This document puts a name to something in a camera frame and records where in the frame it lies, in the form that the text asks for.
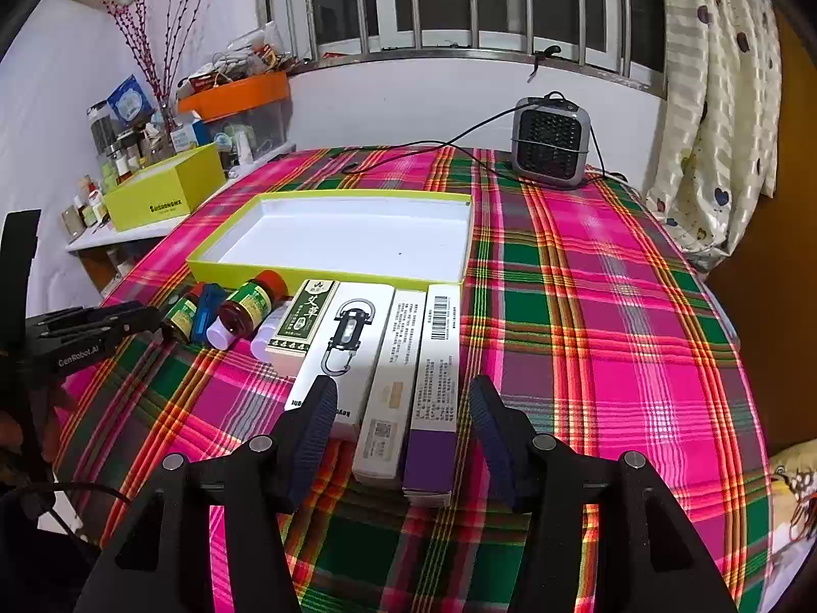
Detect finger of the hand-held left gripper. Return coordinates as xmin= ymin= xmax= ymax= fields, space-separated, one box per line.
xmin=27 ymin=301 xmax=160 ymax=334
xmin=88 ymin=318 xmax=162 ymax=350

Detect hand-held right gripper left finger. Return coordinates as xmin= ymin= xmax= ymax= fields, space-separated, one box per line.
xmin=77 ymin=373 xmax=339 ymax=613

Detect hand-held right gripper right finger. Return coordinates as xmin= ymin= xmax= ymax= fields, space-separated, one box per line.
xmin=468 ymin=374 xmax=741 ymax=613

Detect brown bottle orange cap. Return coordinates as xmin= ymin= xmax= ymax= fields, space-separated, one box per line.
xmin=159 ymin=281 xmax=206 ymax=343
xmin=217 ymin=270 xmax=290 ymax=337

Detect purple and white box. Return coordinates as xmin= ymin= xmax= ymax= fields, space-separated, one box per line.
xmin=402 ymin=284 xmax=462 ymax=509

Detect small blue box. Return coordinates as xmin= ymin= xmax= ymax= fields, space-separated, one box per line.
xmin=193 ymin=285 xmax=225 ymax=344

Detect slim white box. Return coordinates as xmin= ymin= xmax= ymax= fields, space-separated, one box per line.
xmin=352 ymin=287 xmax=427 ymax=491

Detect white bottle purple cap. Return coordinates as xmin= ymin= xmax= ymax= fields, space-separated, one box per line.
xmin=207 ymin=321 xmax=241 ymax=351
xmin=252 ymin=305 xmax=298 ymax=359

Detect white keychain flashlight box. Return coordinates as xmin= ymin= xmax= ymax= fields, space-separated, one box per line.
xmin=284 ymin=282 xmax=395 ymax=442

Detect green and white box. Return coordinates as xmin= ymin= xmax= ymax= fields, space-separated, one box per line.
xmin=265 ymin=277 xmax=340 ymax=378

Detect yellow-green tray box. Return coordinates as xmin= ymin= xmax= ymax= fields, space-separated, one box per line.
xmin=186 ymin=190 xmax=474 ymax=286

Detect pink plaid desktop cloth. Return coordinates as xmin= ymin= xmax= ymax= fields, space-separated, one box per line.
xmin=51 ymin=146 xmax=777 ymax=613

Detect grey desktop heater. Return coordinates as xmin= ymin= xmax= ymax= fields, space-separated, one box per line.
xmin=511 ymin=95 xmax=592 ymax=190

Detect person's left hand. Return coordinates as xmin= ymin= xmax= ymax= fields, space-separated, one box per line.
xmin=0 ymin=410 xmax=25 ymax=453

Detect white side shelf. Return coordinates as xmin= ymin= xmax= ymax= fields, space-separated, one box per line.
xmin=64 ymin=142 xmax=296 ymax=255

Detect closed yellow-green box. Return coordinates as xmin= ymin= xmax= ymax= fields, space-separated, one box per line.
xmin=103 ymin=142 xmax=226 ymax=232

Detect row of small bottles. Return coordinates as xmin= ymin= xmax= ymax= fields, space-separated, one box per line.
xmin=60 ymin=101 xmax=193 ymax=232

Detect white blue carton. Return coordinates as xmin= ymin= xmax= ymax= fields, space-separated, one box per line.
xmin=170 ymin=120 xmax=213 ymax=149

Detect blue printed box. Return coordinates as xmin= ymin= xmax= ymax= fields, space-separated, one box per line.
xmin=105 ymin=75 xmax=158 ymax=126

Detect clear bin orange lid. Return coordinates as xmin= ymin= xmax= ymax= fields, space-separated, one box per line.
xmin=177 ymin=72 xmax=292 ymax=162

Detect dried red branches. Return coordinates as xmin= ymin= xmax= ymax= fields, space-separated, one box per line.
xmin=98 ymin=0 xmax=226 ymax=117

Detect pile of small clutter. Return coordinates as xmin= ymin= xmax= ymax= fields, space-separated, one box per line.
xmin=179 ymin=21 xmax=315 ymax=94

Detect yellow printed pillow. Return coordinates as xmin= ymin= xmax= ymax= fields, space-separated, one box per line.
xmin=766 ymin=445 xmax=817 ymax=596

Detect brown wooden wardrobe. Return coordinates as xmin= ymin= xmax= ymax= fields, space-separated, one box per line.
xmin=702 ymin=13 xmax=817 ymax=454

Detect cream dotted curtain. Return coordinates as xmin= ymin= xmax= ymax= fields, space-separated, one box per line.
xmin=644 ymin=0 xmax=783 ymax=270

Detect metal window grille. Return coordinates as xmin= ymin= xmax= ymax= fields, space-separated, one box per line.
xmin=255 ymin=0 xmax=671 ymax=101

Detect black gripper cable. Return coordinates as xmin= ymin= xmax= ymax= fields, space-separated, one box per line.
xmin=0 ymin=480 xmax=132 ymax=508

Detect black handled tool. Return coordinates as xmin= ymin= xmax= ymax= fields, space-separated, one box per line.
xmin=528 ymin=44 xmax=564 ymax=82

